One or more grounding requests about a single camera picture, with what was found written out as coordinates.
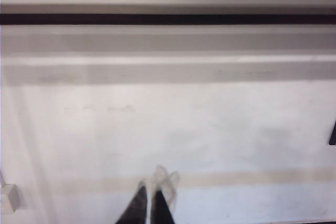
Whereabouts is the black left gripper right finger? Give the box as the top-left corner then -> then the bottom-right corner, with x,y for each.
149,165 -> 181,224

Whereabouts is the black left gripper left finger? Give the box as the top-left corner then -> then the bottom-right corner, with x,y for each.
114,178 -> 148,224

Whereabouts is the green illuminated exit sign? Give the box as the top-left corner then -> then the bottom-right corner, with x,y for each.
328,120 -> 336,146

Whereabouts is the grey wall junction box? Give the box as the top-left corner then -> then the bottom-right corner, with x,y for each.
0,168 -> 22,215

